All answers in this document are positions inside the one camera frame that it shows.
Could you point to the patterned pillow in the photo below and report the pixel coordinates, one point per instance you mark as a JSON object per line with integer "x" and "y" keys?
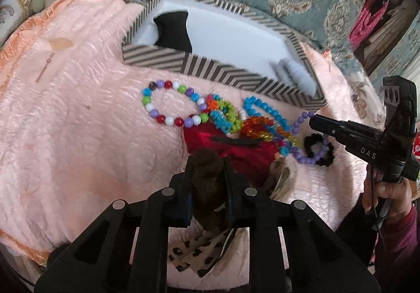
{"x": 13, "y": 14}

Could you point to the red patterned cloth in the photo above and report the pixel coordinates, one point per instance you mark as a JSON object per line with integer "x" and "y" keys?
{"x": 369, "y": 17}

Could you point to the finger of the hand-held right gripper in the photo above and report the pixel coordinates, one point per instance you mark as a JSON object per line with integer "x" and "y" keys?
{"x": 344, "y": 132}

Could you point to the person's right forearm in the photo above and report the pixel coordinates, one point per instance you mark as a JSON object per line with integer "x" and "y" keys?
{"x": 398, "y": 247}

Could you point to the person's right hand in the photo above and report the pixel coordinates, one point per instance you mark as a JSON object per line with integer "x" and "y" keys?
{"x": 395, "y": 196}

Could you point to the red velvet scrunchie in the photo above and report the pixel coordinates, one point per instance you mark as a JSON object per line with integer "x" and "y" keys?
{"x": 239, "y": 158}

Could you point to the beige scrunchie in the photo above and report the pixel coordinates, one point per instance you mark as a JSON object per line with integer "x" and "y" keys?
{"x": 282, "y": 178}

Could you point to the light blue fuzzy item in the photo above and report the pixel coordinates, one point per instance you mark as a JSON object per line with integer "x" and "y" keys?
{"x": 293, "y": 71}

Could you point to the brown scrunchie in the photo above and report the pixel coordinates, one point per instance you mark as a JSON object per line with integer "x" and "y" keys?
{"x": 207, "y": 191}

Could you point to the black cloth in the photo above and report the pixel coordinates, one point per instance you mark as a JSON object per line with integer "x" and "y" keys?
{"x": 174, "y": 32}

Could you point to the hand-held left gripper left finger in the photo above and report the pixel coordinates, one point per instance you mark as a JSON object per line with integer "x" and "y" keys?
{"x": 184, "y": 201}

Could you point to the pink fuzzy blanket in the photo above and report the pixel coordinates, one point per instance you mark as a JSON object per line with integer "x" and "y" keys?
{"x": 82, "y": 132}

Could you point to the black scrunchie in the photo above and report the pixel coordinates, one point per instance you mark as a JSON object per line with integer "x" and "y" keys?
{"x": 320, "y": 161}

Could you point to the striped cardboard box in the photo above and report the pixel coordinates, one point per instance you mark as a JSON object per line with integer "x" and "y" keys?
{"x": 210, "y": 66}

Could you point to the leopard print scrunchie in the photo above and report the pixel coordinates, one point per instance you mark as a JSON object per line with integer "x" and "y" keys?
{"x": 197, "y": 252}

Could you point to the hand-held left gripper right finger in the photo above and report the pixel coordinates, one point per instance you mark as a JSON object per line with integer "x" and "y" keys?
{"x": 232, "y": 204}

